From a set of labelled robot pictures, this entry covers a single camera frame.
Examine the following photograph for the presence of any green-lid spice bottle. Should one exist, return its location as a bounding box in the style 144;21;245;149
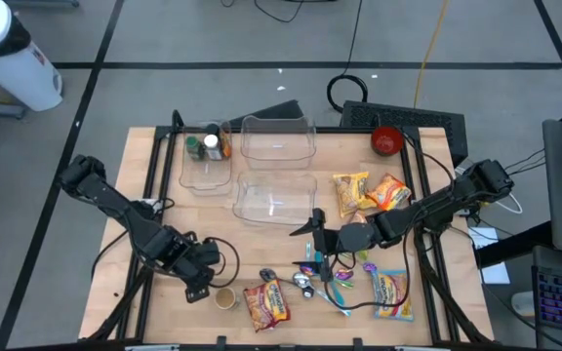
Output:
184;136;206;162

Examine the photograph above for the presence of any plain steel spoon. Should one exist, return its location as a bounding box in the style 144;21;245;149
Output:
259;267;298;287

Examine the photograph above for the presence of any white computer mouse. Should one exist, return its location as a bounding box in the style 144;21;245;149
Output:
510;290;536;318

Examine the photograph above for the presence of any black angled panel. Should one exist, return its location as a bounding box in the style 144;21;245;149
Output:
226;98;306;130

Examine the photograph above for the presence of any yellow cable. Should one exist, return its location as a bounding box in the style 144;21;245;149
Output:
412;0;451;109

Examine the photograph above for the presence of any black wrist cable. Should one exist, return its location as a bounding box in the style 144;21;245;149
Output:
206;236;241;289
329;228;412;311

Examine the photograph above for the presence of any white-lid spice bottle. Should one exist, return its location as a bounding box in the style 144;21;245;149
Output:
202;134;224;162

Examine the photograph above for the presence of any red ramen packet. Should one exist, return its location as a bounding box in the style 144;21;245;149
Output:
242;278;292;333

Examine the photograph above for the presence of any black coiled floor cable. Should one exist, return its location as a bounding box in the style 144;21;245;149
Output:
326;0;370;114

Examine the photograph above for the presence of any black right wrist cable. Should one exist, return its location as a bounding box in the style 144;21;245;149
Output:
329;228;412;311

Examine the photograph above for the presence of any black desk leg bar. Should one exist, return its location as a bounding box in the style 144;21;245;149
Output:
475;221;555;269

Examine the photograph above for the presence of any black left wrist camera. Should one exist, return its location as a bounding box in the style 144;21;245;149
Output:
196;240;221;267

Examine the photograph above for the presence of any red bowl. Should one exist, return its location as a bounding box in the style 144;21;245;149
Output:
370;126;405;158

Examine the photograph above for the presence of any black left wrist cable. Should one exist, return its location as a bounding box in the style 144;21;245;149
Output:
206;236;241;289

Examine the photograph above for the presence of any black loose floor cable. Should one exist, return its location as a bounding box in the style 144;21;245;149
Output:
220;0;306;24

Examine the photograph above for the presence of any wide clear plastic bin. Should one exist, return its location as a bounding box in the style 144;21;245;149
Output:
239;114;318;171
231;169;319;227

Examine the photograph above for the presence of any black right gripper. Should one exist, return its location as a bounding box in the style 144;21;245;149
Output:
289;208;355;283

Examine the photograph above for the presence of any narrow clear plastic bin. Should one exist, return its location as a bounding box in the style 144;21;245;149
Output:
178;120;234;192

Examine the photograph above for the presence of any black-lid orange spice bottle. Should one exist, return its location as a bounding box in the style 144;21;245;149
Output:
206;123;234;159

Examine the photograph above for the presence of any blue ramen packet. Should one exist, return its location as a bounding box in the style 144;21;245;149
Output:
371;269;416;323

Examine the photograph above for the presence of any white trash can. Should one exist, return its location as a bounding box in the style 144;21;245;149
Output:
0;0;64;113

